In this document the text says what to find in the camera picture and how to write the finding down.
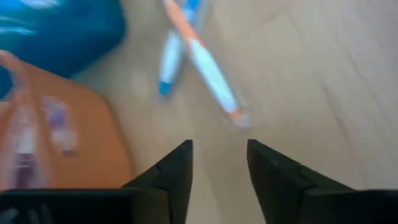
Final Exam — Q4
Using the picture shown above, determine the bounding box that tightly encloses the blue and white toothbrush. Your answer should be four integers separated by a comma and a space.
17, 0, 62, 9
157, 0, 202, 98
0, 25, 37, 35

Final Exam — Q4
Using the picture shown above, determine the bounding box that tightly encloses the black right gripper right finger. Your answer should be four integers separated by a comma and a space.
247, 139, 359, 224

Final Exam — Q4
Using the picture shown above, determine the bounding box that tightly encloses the teal plastic basket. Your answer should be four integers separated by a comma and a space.
0, 0, 127, 98

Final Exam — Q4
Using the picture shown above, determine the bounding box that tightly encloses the orange plastic basket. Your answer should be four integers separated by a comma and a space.
0, 49, 137, 191

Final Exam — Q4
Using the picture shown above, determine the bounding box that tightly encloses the orange and white toothbrush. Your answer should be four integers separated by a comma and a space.
162, 0, 253, 129

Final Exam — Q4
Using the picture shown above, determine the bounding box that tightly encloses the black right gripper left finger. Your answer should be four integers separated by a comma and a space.
121, 139, 194, 224

